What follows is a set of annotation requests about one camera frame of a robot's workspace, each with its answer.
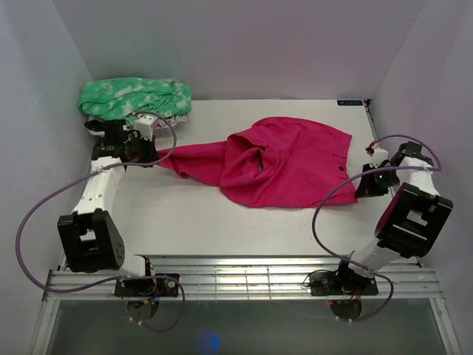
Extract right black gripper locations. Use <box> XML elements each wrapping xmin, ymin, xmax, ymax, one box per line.
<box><xmin>353</xmin><ymin>163</ymin><xmax>401</xmax><ymax>198</ymax></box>

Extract pink trousers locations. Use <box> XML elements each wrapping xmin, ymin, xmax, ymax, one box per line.
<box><xmin>158</xmin><ymin>117</ymin><xmax>357</xmax><ymax>209</ymax></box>

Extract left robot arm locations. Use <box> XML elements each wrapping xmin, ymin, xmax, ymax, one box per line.
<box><xmin>57</xmin><ymin>111</ymin><xmax>175</xmax><ymax>296</ymax></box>

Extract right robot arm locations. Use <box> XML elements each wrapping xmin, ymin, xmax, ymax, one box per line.
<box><xmin>333</xmin><ymin>141</ymin><xmax>453</xmax><ymax>294</ymax></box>

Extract white plastic basket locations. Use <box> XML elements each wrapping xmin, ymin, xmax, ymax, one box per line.
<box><xmin>89</xmin><ymin>119</ymin><xmax>174</xmax><ymax>144</ymax></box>

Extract black white clothes in basket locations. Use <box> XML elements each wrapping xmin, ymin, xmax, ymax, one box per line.
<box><xmin>84</xmin><ymin>114</ymin><xmax>188</xmax><ymax>132</ymax></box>

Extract green white patterned garment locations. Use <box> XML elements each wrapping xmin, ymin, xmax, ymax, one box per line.
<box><xmin>78</xmin><ymin>77</ymin><xmax>191</xmax><ymax>124</ymax></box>

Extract blue table label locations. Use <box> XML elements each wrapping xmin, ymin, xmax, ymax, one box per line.
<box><xmin>336</xmin><ymin>100</ymin><xmax>364</xmax><ymax>107</ymax></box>

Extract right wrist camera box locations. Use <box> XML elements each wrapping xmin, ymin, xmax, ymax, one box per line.
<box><xmin>365</xmin><ymin>142</ymin><xmax>388</xmax><ymax>168</ymax></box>

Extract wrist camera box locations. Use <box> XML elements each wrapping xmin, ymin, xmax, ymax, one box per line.
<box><xmin>133</xmin><ymin>114</ymin><xmax>158</xmax><ymax>141</ymax></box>
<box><xmin>365</xmin><ymin>142</ymin><xmax>388</xmax><ymax>168</ymax></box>

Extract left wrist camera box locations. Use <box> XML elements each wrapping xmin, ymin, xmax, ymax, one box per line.
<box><xmin>133</xmin><ymin>114</ymin><xmax>158</xmax><ymax>141</ymax></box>

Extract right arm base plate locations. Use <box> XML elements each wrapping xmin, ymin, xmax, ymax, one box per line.
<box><xmin>302</xmin><ymin>270</ymin><xmax>378</xmax><ymax>296</ymax></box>

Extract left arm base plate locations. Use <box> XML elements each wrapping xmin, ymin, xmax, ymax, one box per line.
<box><xmin>114</xmin><ymin>274</ymin><xmax>180</xmax><ymax>298</ymax></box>

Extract aluminium front rail frame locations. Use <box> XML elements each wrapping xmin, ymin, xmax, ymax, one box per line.
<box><xmin>29</xmin><ymin>142</ymin><xmax>463</xmax><ymax>355</ymax></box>

